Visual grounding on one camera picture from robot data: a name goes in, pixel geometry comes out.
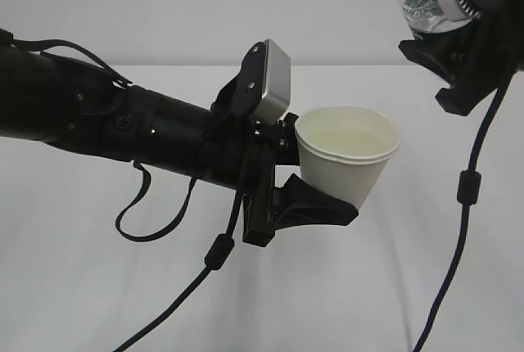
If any black camera cable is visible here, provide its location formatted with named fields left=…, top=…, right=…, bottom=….
left=411, top=77, right=513, bottom=352
left=7, top=38, right=246, bottom=352

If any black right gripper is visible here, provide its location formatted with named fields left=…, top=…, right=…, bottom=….
left=399, top=0, right=523, bottom=116

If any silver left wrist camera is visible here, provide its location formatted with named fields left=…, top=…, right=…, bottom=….
left=210, top=38, right=292, bottom=128

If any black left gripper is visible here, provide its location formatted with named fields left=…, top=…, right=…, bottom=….
left=196, top=112, right=359, bottom=247

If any white paper cup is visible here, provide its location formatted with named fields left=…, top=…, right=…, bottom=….
left=295, top=106, right=401, bottom=209

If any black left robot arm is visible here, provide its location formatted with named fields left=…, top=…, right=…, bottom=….
left=1, top=31, right=359, bottom=247

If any black left camera cable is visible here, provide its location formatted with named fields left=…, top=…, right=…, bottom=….
left=7, top=38, right=246, bottom=352

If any black right camera cable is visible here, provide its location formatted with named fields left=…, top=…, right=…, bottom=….
left=411, top=77, right=513, bottom=352

